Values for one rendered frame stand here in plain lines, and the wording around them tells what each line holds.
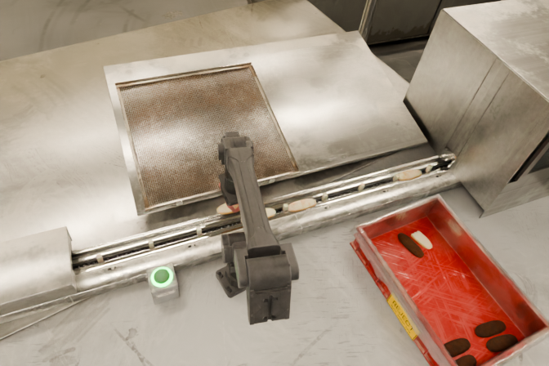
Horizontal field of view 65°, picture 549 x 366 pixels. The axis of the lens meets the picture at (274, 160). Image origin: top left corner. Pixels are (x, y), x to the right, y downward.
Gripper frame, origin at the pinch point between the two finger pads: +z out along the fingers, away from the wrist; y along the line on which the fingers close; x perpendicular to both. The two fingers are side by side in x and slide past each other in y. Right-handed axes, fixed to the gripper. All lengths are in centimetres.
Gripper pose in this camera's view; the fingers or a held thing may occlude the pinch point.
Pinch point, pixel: (234, 204)
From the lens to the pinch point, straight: 127.2
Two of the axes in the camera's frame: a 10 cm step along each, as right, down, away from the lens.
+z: -1.0, 6.5, 7.6
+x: -9.2, 2.2, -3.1
